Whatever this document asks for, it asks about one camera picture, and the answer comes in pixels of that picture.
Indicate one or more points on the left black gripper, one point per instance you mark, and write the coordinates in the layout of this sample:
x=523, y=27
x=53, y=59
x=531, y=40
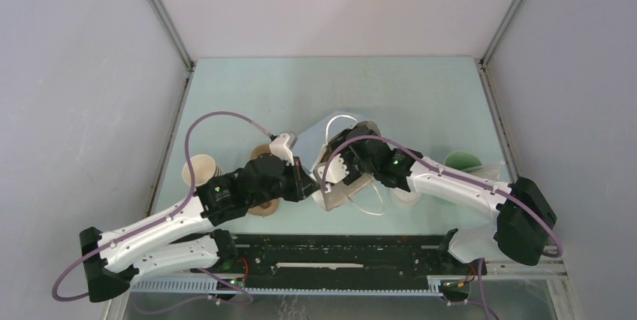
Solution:
x=303, y=185

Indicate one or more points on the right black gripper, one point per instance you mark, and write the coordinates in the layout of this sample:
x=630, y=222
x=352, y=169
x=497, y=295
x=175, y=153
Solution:
x=354, y=173

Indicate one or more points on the light blue paper bag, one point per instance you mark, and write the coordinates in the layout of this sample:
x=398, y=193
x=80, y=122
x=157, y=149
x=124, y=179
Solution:
x=314, y=146

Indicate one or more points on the stack of white lids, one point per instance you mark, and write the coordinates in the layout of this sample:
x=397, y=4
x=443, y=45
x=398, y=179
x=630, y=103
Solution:
x=404, y=198

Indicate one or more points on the stack of paper cups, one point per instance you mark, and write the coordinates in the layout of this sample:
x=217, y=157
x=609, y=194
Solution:
x=204, y=168

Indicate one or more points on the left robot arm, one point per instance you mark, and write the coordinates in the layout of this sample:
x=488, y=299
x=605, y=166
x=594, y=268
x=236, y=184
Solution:
x=187, y=235

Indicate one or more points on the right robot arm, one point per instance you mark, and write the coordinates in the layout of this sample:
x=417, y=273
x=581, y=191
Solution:
x=520, y=221

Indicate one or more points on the brown pulp cup carrier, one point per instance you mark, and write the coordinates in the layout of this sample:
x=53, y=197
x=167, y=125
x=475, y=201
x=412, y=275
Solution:
x=270, y=207

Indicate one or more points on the green cylindrical container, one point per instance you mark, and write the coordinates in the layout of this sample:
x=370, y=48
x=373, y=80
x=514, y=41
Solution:
x=462, y=160

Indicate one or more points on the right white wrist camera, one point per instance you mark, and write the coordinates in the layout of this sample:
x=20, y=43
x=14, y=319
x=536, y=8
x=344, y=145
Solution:
x=336, y=172

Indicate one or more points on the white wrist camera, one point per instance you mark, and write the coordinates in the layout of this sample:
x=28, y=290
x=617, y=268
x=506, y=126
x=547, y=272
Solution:
x=282, y=146
x=336, y=172

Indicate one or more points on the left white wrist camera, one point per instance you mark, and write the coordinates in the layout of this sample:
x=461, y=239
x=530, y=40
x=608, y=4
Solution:
x=282, y=146

